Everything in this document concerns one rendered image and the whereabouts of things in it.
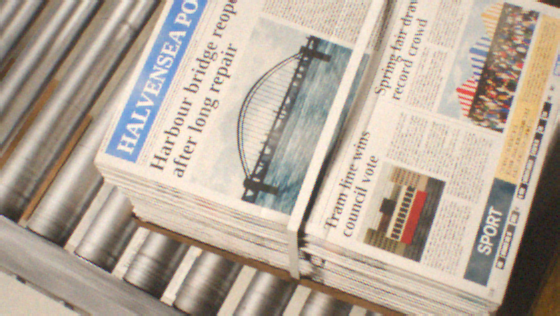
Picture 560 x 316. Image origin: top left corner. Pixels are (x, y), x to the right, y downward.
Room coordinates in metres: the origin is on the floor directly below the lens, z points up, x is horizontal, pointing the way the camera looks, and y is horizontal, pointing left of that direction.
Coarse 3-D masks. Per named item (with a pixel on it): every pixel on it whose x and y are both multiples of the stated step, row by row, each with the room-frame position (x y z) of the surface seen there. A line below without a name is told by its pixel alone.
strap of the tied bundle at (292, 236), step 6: (288, 234) 0.20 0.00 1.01; (294, 234) 0.20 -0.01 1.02; (288, 240) 0.20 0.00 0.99; (294, 240) 0.20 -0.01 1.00; (288, 246) 0.20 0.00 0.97; (294, 246) 0.20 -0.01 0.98; (288, 252) 0.20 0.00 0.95; (294, 252) 0.20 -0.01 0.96; (294, 258) 0.20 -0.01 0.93; (294, 264) 0.20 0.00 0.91; (294, 270) 0.20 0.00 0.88; (294, 276) 0.20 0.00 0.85
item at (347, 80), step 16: (368, 16) 0.39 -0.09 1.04; (368, 32) 0.38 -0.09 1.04; (352, 64) 0.35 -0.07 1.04; (352, 80) 0.33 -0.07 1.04; (336, 96) 0.32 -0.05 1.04; (336, 112) 0.30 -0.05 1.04; (320, 144) 0.27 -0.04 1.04; (320, 160) 0.26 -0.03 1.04; (304, 192) 0.23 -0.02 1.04; (304, 208) 0.22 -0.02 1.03; (288, 224) 0.21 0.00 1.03
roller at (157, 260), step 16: (144, 240) 0.27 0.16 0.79; (160, 240) 0.27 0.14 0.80; (144, 256) 0.25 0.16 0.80; (160, 256) 0.25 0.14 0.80; (176, 256) 0.25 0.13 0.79; (128, 272) 0.24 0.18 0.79; (144, 272) 0.23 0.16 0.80; (160, 272) 0.23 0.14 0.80; (144, 288) 0.22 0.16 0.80; (160, 288) 0.22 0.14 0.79
